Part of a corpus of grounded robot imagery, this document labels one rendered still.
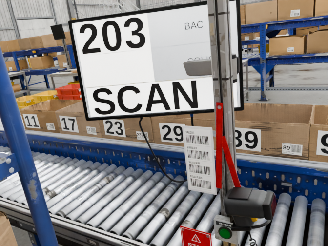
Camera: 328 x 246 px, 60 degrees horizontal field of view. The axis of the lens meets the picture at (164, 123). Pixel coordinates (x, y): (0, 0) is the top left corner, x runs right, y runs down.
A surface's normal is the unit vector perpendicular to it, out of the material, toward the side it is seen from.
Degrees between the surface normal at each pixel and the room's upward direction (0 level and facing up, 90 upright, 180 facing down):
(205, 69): 90
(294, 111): 90
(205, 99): 86
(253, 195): 8
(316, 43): 90
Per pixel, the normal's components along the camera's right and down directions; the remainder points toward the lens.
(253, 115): -0.48, 0.33
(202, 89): -0.17, 0.26
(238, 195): -0.24, -0.94
